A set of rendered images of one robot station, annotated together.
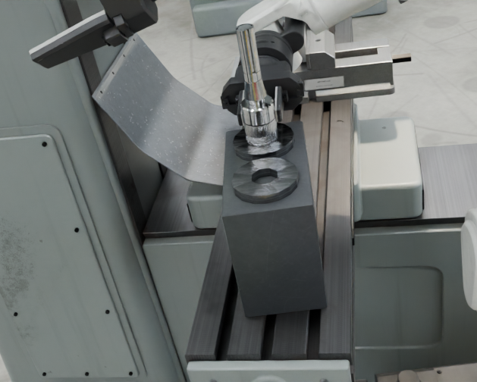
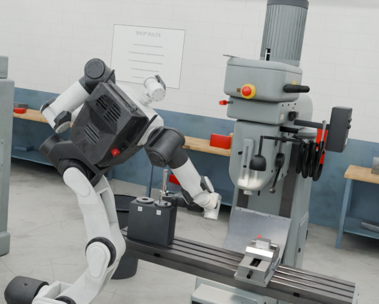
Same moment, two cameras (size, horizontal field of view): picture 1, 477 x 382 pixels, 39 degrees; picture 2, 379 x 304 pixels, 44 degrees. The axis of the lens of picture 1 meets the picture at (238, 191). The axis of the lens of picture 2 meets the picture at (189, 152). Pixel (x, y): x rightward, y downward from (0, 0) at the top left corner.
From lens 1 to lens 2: 2.66 m
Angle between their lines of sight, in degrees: 91
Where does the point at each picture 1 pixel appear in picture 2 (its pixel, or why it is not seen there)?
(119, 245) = not seen: hidden behind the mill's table
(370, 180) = (203, 287)
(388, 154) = (218, 295)
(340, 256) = (143, 243)
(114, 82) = (250, 214)
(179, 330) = not seen: outside the picture
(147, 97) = (258, 231)
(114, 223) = not seen: hidden behind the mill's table
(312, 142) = (210, 257)
